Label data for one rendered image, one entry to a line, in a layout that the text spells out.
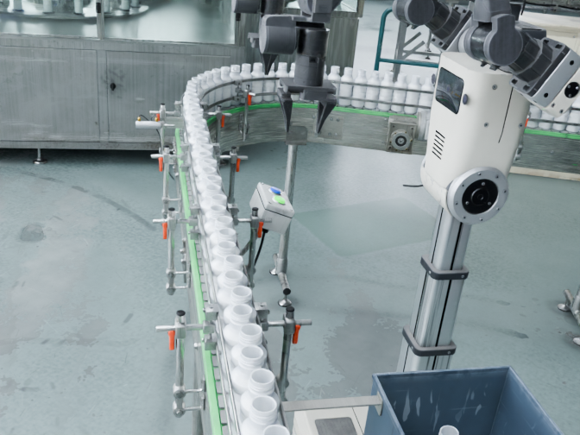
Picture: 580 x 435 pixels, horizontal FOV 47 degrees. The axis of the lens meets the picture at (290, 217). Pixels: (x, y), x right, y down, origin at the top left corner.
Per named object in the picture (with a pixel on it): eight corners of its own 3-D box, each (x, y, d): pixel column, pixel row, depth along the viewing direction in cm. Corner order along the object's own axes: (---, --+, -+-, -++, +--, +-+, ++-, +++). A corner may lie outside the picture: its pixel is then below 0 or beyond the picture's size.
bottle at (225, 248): (219, 324, 138) (223, 254, 131) (204, 310, 142) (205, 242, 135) (242, 314, 142) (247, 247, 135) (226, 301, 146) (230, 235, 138)
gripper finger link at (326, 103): (331, 138, 130) (338, 91, 127) (296, 136, 129) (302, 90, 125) (324, 128, 136) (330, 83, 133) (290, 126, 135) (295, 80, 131)
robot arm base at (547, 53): (548, 40, 141) (512, 86, 144) (523, 18, 138) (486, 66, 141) (571, 48, 133) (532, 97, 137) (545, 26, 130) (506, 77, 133)
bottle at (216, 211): (233, 272, 157) (236, 209, 150) (212, 280, 154) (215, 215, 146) (217, 261, 161) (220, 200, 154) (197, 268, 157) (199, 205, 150)
